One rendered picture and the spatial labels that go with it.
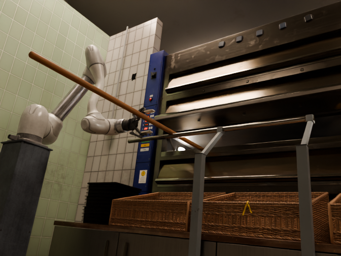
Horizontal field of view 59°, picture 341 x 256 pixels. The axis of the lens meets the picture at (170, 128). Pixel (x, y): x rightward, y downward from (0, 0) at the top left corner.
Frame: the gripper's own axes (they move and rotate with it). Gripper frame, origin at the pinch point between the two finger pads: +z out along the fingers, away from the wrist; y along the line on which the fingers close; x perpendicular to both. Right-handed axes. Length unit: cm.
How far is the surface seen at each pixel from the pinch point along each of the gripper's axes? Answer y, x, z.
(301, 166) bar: 33, 4, 84
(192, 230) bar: 61, 4, 36
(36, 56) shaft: 1, 77, 2
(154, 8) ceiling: -220, -112, -114
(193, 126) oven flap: -17, -56, -5
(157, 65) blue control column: -80, -53, -45
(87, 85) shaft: 1, 51, 2
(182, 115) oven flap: -20.4, -41.1, -5.0
